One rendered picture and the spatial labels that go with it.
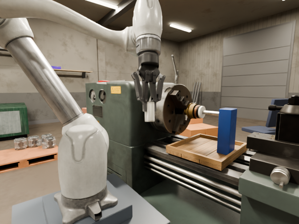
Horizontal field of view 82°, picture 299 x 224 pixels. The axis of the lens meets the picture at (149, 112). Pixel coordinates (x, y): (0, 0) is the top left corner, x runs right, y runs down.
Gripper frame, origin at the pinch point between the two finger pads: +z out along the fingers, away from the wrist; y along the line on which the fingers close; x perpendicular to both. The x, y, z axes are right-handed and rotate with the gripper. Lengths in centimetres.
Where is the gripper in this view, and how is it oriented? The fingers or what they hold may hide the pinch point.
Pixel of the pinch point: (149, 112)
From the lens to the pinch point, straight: 60.9
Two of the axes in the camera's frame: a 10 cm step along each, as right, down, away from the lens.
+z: 0.2, 10.0, -0.4
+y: -9.0, 0.0, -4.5
